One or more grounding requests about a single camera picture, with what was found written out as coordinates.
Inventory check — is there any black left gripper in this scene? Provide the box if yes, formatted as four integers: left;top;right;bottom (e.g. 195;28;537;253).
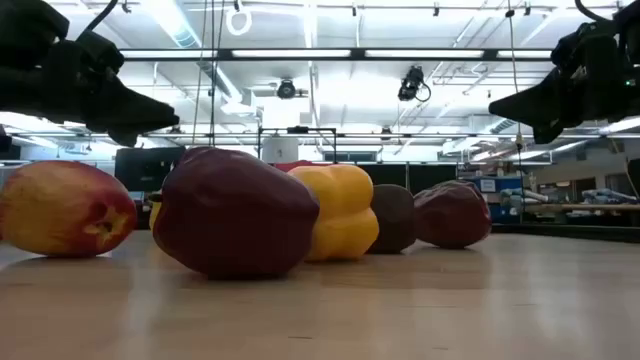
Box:
0;30;181;148

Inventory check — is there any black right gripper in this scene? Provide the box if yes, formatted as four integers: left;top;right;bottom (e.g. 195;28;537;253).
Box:
488;19;640;146

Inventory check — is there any yellow bell pepper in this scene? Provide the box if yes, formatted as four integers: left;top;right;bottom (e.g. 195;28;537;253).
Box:
148;192;164;233
287;163;381;263

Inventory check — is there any dark red apple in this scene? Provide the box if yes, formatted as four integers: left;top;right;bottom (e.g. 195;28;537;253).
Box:
412;179;493;250
367;183;417;255

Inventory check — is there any black monitor screen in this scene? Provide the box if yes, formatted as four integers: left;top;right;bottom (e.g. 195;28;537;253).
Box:
114;146;187;194

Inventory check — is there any blue cabinet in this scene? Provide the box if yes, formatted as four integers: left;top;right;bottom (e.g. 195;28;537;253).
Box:
462;174;524;224

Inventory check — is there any red and yellow apple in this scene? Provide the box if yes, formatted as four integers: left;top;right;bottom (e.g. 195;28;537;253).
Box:
0;159;139;259

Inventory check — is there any black partition panel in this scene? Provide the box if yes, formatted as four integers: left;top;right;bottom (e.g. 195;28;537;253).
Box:
359;162;464;197

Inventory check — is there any dark red bell pepper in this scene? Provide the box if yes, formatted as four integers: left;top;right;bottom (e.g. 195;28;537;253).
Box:
152;146;321;280

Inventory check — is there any black hanging cable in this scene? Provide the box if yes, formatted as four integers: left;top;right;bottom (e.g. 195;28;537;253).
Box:
505;0;525;154

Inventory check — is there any black aluminium table frame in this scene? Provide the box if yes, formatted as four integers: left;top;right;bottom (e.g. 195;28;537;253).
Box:
491;222;640;245

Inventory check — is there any black overhead camera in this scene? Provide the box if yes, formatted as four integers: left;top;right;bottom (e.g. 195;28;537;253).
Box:
397;64;433;104

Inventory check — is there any white hanging ring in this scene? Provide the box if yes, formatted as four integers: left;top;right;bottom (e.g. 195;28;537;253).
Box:
225;6;254;37

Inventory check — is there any black ceiling camera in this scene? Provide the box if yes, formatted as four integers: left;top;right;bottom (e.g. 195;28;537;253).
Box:
275;78;298;101

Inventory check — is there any overhead light bar frame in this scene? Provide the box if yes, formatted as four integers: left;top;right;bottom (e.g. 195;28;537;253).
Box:
118;47;554;63

